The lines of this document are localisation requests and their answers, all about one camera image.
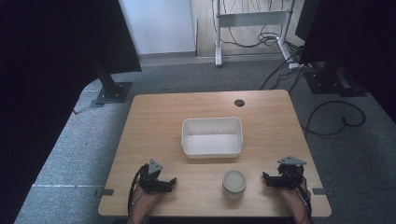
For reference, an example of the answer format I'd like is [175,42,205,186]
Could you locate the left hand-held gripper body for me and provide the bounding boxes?
[138,159,165,196]

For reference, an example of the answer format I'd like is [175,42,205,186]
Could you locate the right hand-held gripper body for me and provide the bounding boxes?
[276,155,307,190]

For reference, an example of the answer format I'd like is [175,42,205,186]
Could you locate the white plastic bin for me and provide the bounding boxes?
[180,116,244,160]

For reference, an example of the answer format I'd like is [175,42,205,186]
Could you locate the person's left hand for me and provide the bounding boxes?
[132,186,163,216]

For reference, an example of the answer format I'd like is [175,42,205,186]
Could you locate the person's right hand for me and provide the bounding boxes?
[279,178,312,213]

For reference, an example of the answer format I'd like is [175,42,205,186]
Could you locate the white power strip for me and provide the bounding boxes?
[288,63,314,70]

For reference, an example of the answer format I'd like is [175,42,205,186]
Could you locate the black curtain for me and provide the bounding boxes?
[299,0,396,124]
[0,0,143,224]

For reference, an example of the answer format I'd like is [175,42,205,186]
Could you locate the black monitor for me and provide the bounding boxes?
[294,0,321,43]

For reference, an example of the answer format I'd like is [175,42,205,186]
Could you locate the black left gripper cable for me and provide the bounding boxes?
[127,163,149,217]

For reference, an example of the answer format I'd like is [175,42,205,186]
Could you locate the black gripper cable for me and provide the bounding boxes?
[127,163,149,217]
[284,171,314,224]

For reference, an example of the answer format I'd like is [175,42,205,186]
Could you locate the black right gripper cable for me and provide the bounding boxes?
[284,171,314,224]

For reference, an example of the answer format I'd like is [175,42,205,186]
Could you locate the looped black floor cable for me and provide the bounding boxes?
[300,100,367,137]

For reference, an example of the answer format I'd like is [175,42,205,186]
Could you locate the black stand with base plate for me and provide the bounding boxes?
[303,62,368,98]
[92,55,134,105]

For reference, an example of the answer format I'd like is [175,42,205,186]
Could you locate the bundle of black cables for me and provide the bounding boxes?
[221,0,283,49]

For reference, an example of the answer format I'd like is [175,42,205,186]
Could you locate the white metal stand frame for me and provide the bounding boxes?
[212,0,297,68]

